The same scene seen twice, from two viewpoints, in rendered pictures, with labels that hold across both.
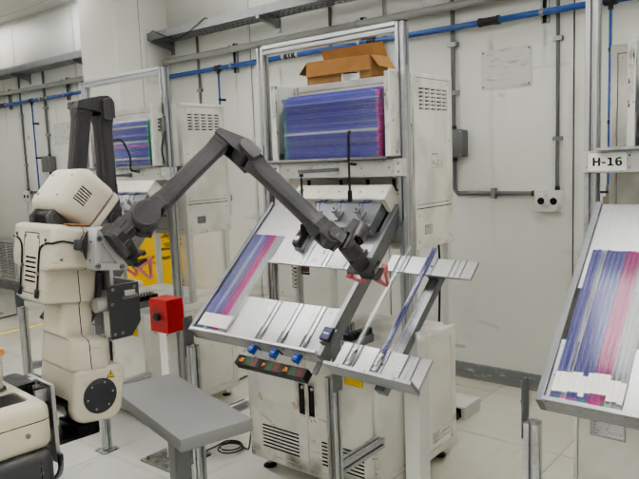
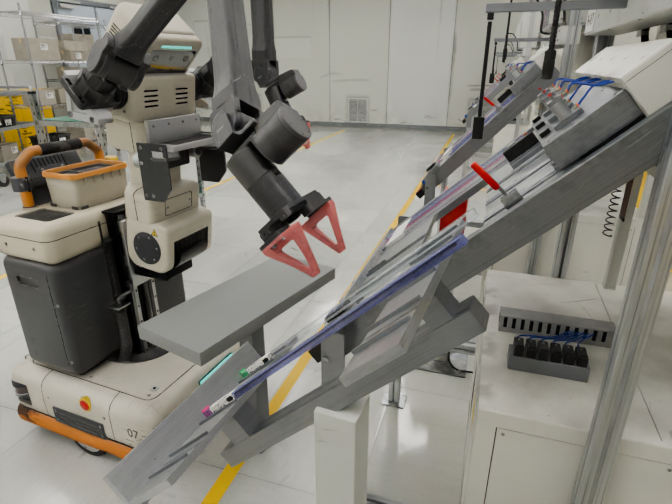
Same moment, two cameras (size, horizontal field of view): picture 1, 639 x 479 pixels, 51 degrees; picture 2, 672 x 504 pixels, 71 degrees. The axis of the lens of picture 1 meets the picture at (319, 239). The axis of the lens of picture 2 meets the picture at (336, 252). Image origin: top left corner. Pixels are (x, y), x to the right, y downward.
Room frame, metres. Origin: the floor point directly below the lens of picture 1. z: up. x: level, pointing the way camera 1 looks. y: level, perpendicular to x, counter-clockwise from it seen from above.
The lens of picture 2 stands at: (1.93, -0.77, 1.24)
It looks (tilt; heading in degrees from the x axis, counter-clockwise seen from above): 22 degrees down; 69
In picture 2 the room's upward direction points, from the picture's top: straight up
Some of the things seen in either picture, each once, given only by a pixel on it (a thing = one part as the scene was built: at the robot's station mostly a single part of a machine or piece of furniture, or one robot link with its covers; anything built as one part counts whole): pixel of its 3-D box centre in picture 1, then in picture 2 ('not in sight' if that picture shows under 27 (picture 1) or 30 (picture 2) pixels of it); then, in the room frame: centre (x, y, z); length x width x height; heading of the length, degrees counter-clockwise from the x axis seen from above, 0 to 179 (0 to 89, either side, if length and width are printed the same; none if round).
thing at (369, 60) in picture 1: (357, 62); not in sight; (3.10, -0.20, 1.82); 0.68 x 0.30 x 0.20; 50
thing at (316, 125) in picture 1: (338, 124); not in sight; (2.80, -0.09, 1.52); 0.51 x 0.13 x 0.27; 50
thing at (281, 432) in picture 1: (353, 395); (595, 441); (2.93, -0.13, 0.31); 0.70 x 0.65 x 0.62; 50
